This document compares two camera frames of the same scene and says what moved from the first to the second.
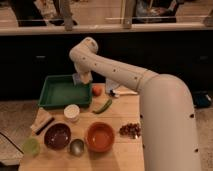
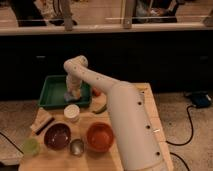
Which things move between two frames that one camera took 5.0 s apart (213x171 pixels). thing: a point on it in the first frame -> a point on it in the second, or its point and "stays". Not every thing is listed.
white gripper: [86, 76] -> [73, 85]
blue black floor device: [201, 98] stays
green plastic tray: [59, 91] stays
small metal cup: [77, 146] stays
